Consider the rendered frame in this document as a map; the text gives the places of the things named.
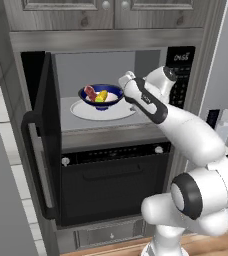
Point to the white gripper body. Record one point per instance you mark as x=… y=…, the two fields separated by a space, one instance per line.
x=127 y=81

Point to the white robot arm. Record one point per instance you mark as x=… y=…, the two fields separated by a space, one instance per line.
x=192 y=140

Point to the blue bowl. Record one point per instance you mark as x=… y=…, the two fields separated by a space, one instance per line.
x=114 y=90

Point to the yellow corn cob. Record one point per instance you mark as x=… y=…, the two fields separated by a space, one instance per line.
x=102 y=96

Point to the black built-in microwave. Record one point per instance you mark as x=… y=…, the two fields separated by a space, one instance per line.
x=96 y=66

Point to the red brown steak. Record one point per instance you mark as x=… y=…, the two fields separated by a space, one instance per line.
x=90 y=92

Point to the black microwave door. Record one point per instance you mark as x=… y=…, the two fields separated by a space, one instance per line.
x=51 y=133

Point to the grey wood tall cabinet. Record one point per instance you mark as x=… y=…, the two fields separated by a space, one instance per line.
x=106 y=40

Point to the white round turntable plate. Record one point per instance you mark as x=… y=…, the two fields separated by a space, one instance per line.
x=86 y=112

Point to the white oven knob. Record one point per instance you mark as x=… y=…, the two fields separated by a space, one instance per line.
x=65 y=161
x=158 y=149

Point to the silver round cupboard knob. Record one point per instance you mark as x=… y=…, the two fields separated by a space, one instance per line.
x=106 y=4
x=125 y=4

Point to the grey wood cupboard door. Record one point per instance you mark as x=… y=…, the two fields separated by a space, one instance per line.
x=166 y=15
x=59 y=15

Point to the grey fridge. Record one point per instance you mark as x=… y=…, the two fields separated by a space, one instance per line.
x=224 y=86

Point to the black built-in oven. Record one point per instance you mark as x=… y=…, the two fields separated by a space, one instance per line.
x=112 y=193

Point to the black oven door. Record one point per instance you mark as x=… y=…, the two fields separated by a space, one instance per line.
x=109 y=196

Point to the grey drawer front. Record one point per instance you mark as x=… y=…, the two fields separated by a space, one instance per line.
x=109 y=234

